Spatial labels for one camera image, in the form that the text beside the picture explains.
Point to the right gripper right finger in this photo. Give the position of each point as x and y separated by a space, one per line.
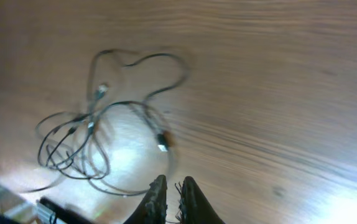
194 206

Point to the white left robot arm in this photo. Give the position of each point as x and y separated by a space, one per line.
16 210

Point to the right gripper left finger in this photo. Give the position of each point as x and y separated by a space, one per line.
153 207

